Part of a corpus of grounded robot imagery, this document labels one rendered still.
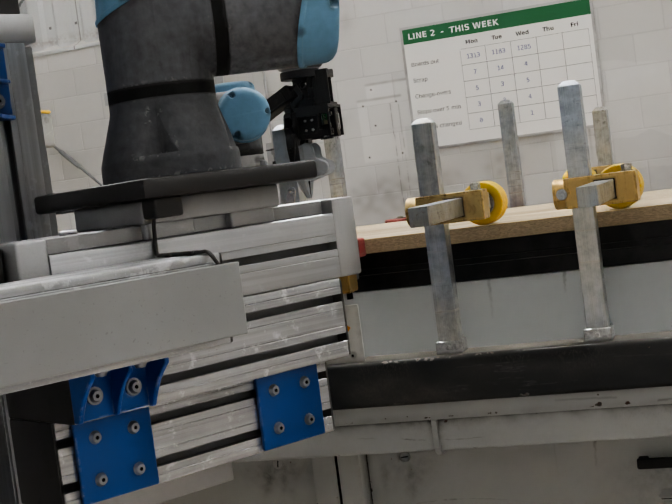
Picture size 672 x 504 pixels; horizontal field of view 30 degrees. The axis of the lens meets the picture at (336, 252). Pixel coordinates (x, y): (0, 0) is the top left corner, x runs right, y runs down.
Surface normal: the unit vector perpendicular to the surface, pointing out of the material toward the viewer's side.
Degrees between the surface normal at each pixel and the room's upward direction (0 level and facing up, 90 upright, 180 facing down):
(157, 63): 90
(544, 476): 90
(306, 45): 132
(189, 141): 72
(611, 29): 90
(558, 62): 90
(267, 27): 112
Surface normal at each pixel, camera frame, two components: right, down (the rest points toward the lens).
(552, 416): -0.31, 0.09
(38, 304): 0.66, -0.04
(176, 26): 0.22, 0.12
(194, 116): 0.51, -0.33
